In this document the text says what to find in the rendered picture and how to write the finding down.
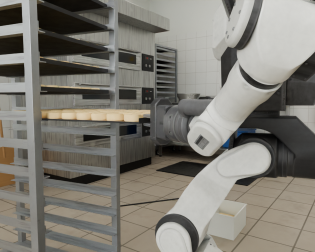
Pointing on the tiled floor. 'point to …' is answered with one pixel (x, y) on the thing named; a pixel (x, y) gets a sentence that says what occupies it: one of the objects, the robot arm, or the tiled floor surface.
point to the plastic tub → (228, 220)
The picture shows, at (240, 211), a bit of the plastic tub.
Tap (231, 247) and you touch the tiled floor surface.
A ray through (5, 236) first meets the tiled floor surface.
